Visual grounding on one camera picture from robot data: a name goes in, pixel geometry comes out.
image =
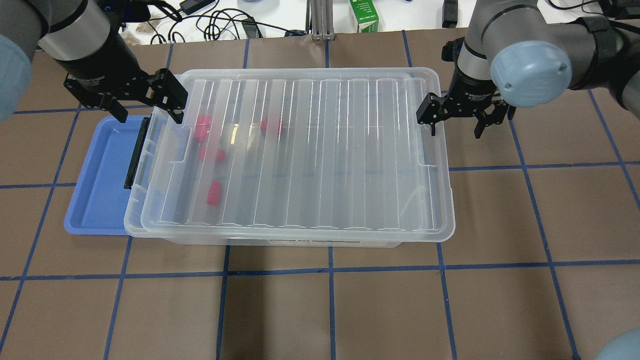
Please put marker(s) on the black box latch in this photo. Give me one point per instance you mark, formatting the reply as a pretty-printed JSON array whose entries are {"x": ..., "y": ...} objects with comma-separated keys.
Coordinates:
[{"x": 136, "y": 153}]

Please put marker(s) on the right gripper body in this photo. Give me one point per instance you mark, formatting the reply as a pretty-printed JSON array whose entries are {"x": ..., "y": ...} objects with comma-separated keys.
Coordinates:
[{"x": 470, "y": 88}]

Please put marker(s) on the clear plastic box lid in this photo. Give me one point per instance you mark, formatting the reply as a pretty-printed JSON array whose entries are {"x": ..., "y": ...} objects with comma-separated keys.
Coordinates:
[{"x": 387, "y": 88}]

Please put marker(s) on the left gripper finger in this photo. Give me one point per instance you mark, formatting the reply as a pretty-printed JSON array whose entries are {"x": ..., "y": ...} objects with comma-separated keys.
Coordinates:
[
  {"x": 169, "y": 95},
  {"x": 108, "y": 103}
]

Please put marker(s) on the aluminium frame post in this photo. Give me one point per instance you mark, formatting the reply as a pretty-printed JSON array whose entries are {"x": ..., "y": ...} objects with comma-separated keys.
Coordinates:
[{"x": 320, "y": 20}]

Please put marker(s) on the clear plastic storage box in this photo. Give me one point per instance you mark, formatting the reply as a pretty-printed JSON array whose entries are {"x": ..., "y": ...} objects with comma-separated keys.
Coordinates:
[{"x": 329, "y": 179}]

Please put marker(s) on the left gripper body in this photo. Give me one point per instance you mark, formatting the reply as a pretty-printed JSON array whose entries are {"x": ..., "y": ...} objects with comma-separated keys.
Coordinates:
[{"x": 102, "y": 67}]

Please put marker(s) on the blue plastic tray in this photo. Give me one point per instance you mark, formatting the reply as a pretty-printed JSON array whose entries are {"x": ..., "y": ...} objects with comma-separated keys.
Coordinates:
[{"x": 99, "y": 200}]

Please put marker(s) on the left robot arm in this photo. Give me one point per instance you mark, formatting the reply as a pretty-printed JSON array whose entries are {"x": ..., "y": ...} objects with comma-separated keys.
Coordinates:
[{"x": 71, "y": 28}]

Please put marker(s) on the snack bag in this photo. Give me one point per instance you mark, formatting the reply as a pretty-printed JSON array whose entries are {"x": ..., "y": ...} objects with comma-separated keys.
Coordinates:
[
  {"x": 130, "y": 38},
  {"x": 148, "y": 27}
]

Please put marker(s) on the green milk carton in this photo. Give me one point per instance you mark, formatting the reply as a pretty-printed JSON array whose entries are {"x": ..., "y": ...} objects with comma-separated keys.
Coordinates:
[{"x": 365, "y": 16}]

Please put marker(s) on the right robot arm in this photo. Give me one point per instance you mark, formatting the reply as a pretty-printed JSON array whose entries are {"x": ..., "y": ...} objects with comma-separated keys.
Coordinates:
[{"x": 510, "y": 58}]

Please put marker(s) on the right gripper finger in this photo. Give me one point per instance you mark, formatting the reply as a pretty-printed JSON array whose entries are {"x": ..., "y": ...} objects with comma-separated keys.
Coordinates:
[
  {"x": 486, "y": 119},
  {"x": 429, "y": 112}
]

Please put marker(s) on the black power adapter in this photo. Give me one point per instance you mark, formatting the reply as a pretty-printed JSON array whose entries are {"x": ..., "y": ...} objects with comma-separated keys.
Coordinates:
[{"x": 190, "y": 7}]

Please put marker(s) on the red block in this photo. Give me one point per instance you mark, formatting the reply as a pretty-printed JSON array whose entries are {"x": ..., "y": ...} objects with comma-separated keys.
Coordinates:
[
  {"x": 218, "y": 156},
  {"x": 214, "y": 194},
  {"x": 271, "y": 126},
  {"x": 202, "y": 128}
]

